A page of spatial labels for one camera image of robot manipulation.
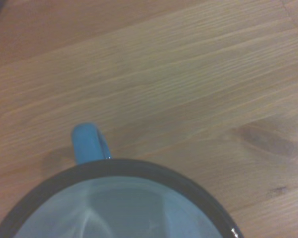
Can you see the blue enamel mug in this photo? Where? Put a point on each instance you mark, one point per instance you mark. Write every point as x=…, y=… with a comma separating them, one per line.
x=126, y=205

